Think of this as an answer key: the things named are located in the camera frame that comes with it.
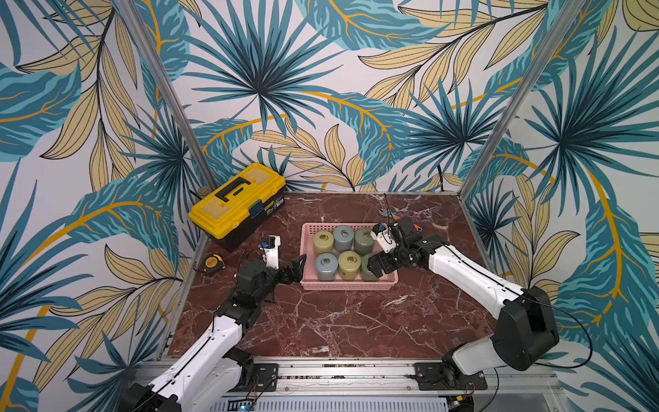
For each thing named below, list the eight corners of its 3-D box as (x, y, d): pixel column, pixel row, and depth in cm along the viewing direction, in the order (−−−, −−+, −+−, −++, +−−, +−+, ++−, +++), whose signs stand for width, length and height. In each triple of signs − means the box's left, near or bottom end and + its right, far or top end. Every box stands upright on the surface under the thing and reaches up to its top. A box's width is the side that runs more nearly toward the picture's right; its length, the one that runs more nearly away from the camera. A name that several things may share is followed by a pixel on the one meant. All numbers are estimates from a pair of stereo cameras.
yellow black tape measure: (205, 274, 96) (202, 270, 93) (211, 259, 100) (207, 254, 97) (224, 274, 96) (221, 270, 93) (228, 259, 100) (225, 254, 97)
